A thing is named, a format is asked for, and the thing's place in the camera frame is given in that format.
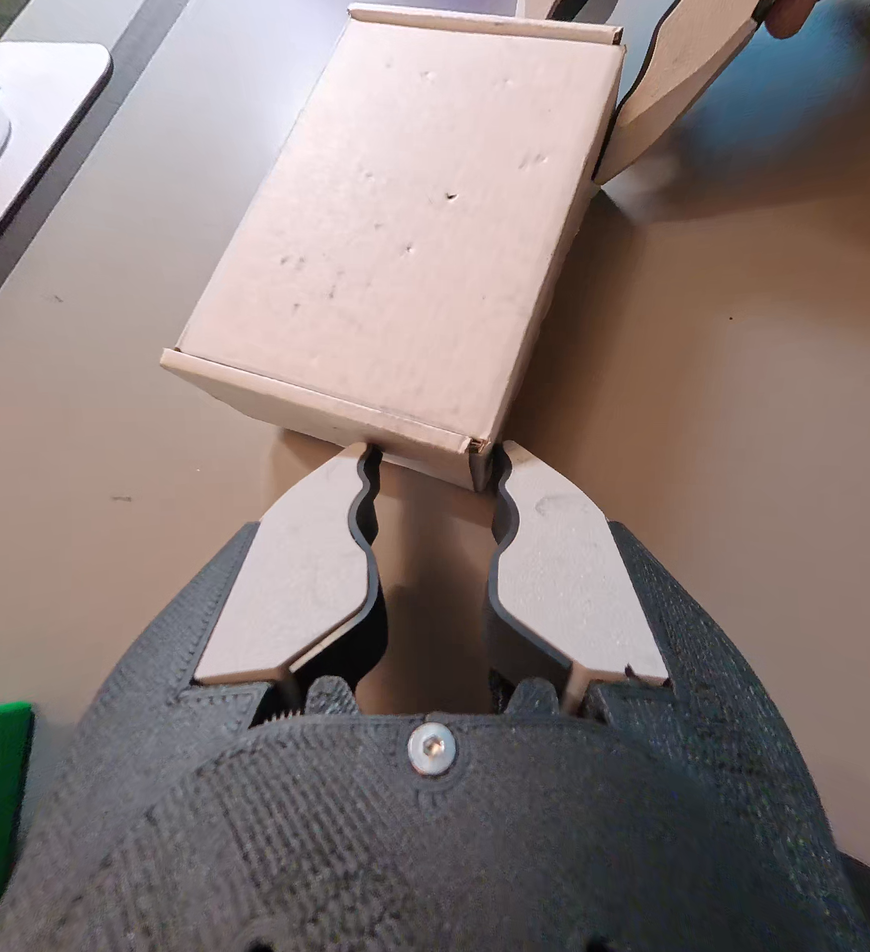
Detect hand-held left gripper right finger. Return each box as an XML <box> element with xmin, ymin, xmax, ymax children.
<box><xmin>483</xmin><ymin>440</ymin><xmax>670</xmax><ymax>715</ymax></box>

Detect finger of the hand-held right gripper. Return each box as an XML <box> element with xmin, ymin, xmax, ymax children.
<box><xmin>591</xmin><ymin>0</ymin><xmax>763</xmax><ymax>187</ymax></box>

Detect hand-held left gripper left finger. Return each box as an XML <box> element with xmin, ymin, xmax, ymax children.
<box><xmin>191</xmin><ymin>442</ymin><xmax>390</xmax><ymax>708</ymax></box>

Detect white cardboard mailer box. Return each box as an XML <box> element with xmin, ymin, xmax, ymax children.
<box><xmin>160</xmin><ymin>2</ymin><xmax>625</xmax><ymax>492</ymax></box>

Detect grey desk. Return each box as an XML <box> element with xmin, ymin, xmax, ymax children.
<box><xmin>0</xmin><ymin>0</ymin><xmax>870</xmax><ymax>893</ymax></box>

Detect person's right hand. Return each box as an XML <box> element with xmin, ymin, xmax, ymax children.
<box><xmin>766</xmin><ymin>0</ymin><xmax>815</xmax><ymax>40</ymax></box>

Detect document stand with white base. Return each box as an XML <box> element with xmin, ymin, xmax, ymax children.
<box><xmin>0</xmin><ymin>41</ymin><xmax>114</xmax><ymax>276</ymax></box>

